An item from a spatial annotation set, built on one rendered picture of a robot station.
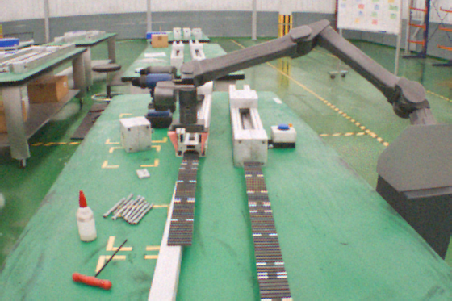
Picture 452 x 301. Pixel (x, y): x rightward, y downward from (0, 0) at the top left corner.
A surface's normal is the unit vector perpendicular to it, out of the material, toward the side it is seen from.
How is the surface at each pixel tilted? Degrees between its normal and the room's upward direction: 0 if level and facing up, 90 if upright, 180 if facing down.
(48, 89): 89
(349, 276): 0
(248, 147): 90
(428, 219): 90
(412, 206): 90
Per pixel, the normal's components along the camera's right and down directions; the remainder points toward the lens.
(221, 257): 0.00, -0.95
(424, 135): 0.12, 0.30
